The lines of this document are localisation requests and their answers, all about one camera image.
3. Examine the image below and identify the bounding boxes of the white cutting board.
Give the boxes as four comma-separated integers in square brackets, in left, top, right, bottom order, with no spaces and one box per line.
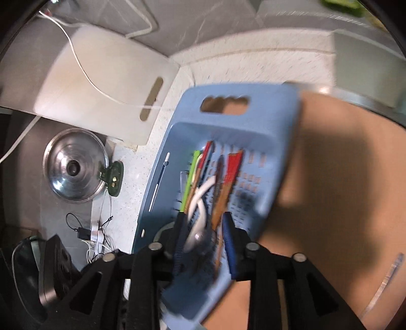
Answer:
[1,19,178,145]

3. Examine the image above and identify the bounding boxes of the steel pot lid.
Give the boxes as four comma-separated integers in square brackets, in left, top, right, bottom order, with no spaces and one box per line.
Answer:
[43,128,109,204]

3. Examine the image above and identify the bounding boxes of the blue plastic drain basket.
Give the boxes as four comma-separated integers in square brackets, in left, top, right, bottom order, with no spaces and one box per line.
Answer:
[133,83,301,329]

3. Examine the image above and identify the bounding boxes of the white ceramic spoon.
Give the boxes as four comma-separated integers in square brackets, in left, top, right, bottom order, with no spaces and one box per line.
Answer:
[184,175,218,253]
[187,184,210,245]

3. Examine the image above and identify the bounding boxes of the red wooden chopstick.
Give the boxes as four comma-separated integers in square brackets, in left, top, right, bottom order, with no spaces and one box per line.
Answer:
[211,149,244,230]

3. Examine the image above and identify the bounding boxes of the metal fork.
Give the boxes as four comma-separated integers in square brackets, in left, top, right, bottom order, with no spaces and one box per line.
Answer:
[359,252,405,320]

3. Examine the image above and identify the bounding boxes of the green dish soap bottle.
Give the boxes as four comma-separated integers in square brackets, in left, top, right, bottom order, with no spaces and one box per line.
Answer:
[320,0,364,17]

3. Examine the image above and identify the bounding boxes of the metal spoon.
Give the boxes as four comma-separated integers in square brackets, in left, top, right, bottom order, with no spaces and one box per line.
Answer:
[195,155,224,256]

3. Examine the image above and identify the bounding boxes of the green lid holder clip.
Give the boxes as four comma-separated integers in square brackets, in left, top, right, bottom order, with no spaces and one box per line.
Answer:
[100,161,124,197]

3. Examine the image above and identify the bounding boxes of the small black adapter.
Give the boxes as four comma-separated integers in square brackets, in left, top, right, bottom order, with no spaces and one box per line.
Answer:
[77,227,91,241]

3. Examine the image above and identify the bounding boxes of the white power cable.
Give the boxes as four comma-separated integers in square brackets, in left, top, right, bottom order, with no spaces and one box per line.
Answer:
[0,0,169,162]

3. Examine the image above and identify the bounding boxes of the green plastic spoon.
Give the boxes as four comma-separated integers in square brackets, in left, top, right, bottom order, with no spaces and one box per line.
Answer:
[180,150,201,212]

